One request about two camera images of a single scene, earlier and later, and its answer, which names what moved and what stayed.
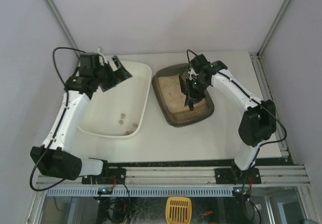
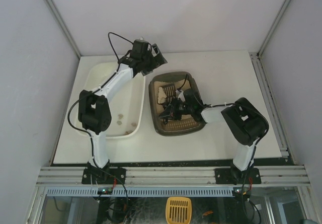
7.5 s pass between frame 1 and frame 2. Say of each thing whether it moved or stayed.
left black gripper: moved
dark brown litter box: moved
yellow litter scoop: stayed
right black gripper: moved
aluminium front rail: stayed
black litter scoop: moved
